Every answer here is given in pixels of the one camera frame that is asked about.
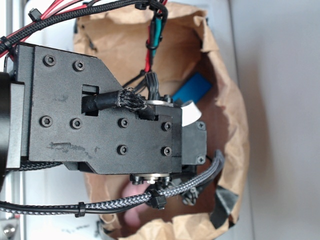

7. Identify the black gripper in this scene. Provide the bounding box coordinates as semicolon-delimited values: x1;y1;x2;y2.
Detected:
146;94;208;208

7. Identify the pink plush bunny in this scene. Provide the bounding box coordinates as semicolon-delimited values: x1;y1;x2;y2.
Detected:
121;182;161;227

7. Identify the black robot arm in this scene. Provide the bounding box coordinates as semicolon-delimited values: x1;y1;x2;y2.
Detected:
0;43;210;216

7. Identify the blue rectangular block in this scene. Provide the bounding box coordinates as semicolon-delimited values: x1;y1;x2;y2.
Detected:
172;72;212;104

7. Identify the brown paper bag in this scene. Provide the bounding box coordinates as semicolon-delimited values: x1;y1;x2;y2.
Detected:
73;2;250;240

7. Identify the white plastic tray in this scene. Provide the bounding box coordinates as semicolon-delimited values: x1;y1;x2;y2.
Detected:
20;0;255;240

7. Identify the grey braided cable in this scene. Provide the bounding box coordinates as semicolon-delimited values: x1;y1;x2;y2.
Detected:
0;149;225;218

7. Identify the red and black cable bundle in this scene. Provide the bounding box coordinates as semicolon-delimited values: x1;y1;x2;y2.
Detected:
0;0;169;101

